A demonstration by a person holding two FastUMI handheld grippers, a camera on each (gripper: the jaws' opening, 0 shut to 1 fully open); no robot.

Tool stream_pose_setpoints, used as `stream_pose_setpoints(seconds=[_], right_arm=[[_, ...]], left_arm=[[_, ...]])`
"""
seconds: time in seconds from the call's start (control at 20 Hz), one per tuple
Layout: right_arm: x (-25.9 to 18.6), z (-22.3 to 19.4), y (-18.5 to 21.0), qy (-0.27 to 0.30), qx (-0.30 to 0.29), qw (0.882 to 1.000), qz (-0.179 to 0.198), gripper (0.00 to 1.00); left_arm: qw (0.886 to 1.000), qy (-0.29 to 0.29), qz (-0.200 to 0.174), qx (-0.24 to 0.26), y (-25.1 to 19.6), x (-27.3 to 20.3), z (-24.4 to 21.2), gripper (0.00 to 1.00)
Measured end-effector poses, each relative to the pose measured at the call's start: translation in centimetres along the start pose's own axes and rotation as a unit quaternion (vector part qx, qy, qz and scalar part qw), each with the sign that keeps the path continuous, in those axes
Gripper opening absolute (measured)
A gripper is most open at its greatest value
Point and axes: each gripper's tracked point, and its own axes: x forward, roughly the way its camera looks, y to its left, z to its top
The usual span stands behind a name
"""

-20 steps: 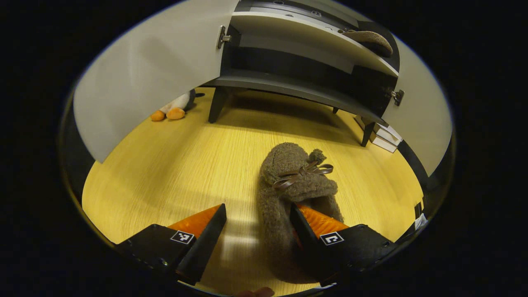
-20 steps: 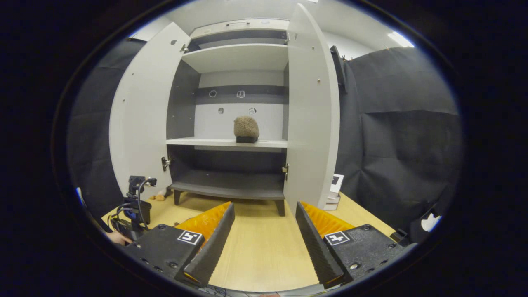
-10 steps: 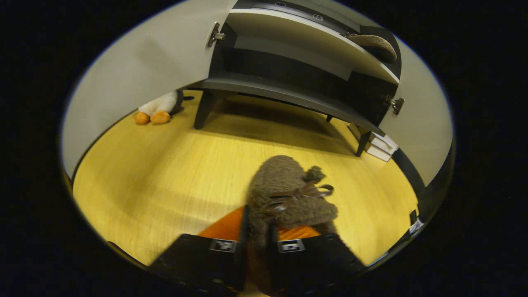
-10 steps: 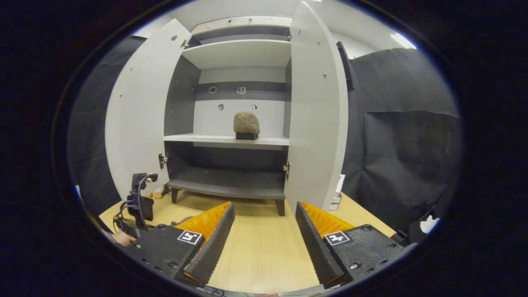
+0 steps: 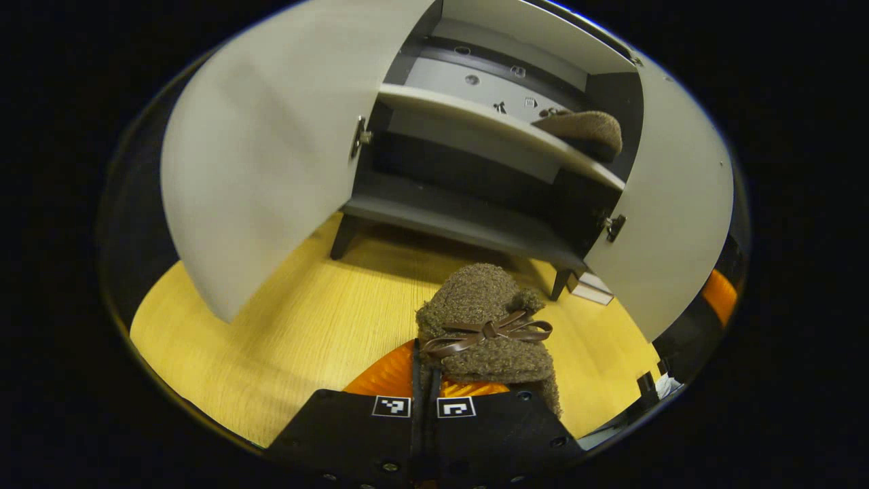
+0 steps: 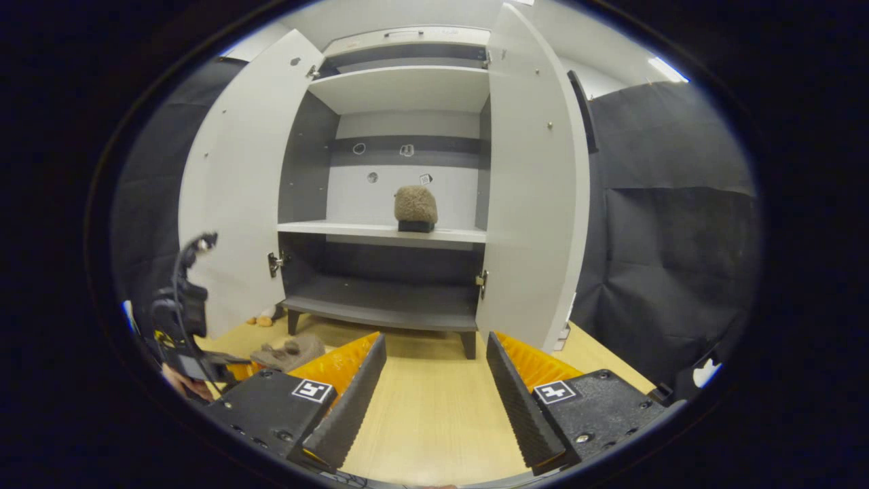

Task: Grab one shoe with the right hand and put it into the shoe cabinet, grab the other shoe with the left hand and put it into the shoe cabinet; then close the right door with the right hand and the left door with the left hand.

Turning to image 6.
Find penguin plush toy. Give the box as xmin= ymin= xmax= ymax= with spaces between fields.
xmin=246 ymin=304 xmax=287 ymax=328

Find white cabinet door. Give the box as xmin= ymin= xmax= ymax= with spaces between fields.
xmin=178 ymin=29 xmax=325 ymax=340
xmin=475 ymin=3 xmax=591 ymax=354

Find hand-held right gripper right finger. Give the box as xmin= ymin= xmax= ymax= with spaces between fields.
xmin=486 ymin=331 xmax=669 ymax=475

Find brown fuzzy shoe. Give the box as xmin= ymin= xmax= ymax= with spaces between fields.
xmin=394 ymin=185 xmax=439 ymax=234
xmin=250 ymin=333 xmax=327 ymax=373

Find black backdrop cloth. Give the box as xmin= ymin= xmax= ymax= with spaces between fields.
xmin=112 ymin=58 xmax=761 ymax=388

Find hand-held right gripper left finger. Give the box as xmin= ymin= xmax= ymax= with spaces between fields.
xmin=204 ymin=331 xmax=388 ymax=471

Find small ceiling light panel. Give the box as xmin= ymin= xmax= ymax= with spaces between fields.
xmin=647 ymin=56 xmax=690 ymax=84

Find white cabinet drawer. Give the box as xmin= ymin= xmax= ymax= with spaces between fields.
xmin=322 ymin=26 xmax=491 ymax=56

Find white shoe cabinet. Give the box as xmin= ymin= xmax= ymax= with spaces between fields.
xmin=178 ymin=3 xmax=591 ymax=361

